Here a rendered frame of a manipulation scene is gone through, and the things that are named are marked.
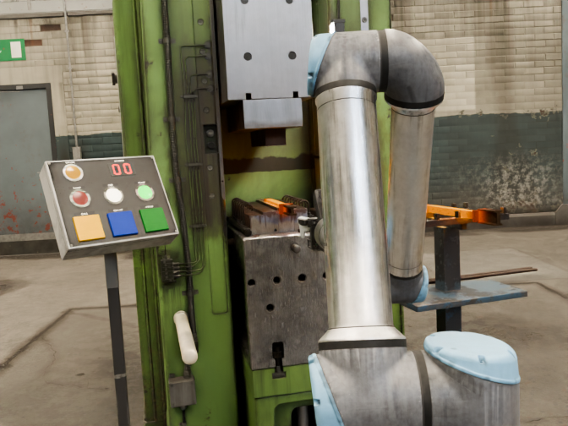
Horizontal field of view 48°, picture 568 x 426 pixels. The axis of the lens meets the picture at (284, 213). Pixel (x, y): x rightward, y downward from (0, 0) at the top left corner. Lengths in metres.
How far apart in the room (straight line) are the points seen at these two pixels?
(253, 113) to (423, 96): 0.99
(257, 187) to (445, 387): 1.70
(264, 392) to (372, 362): 1.20
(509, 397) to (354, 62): 0.62
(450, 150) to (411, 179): 7.02
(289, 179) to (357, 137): 1.52
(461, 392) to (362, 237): 0.29
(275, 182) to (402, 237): 1.27
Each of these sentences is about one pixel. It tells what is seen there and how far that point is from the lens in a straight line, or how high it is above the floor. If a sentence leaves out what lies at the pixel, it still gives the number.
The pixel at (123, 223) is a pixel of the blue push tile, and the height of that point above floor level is 1.01.
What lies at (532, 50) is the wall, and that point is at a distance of 8.77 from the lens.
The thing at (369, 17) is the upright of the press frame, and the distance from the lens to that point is 2.42.
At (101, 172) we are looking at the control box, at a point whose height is 1.16.
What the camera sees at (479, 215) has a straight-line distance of 1.98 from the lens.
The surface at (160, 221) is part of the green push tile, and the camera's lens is 1.93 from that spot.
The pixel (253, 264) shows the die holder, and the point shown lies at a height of 0.83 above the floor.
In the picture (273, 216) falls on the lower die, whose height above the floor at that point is 0.97.
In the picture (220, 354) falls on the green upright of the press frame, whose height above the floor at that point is 0.47.
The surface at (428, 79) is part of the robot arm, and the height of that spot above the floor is 1.32.
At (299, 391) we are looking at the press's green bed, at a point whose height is 0.37.
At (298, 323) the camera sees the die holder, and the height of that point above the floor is 0.61.
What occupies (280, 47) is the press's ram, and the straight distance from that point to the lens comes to 2.16.
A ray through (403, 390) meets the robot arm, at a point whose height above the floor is 0.82.
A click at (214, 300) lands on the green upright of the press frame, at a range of 2.30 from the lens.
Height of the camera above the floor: 1.21
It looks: 6 degrees down
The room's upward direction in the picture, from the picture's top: 3 degrees counter-clockwise
